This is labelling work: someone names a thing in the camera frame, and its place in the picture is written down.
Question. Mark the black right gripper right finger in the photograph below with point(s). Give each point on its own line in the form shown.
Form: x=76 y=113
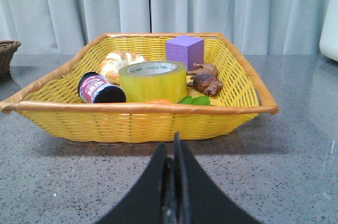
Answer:
x=199 y=199

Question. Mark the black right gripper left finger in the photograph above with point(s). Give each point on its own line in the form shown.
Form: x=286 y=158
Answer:
x=143 y=202

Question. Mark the yellow packing tape roll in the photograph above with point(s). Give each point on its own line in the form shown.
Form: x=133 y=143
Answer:
x=152 y=80

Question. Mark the orange toy with green leaves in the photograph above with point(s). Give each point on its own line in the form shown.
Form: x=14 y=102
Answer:
x=189 y=100

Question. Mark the dark pink labelled can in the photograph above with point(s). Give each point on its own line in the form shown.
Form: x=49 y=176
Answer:
x=94 y=88

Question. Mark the yellow woven plastic basket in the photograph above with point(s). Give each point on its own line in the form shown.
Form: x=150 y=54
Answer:
x=52 y=102

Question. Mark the croissant bread toy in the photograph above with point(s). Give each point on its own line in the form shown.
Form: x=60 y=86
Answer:
x=116 y=60

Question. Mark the purple foam cube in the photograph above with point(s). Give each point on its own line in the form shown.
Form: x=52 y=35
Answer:
x=185 y=49

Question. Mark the white appliance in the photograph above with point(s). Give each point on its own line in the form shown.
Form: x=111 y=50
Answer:
x=328 y=40

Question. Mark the brown wicker basket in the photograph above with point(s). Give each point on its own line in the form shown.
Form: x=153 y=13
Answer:
x=8 y=48

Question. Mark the white curtain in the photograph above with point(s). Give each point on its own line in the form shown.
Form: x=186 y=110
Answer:
x=254 y=26

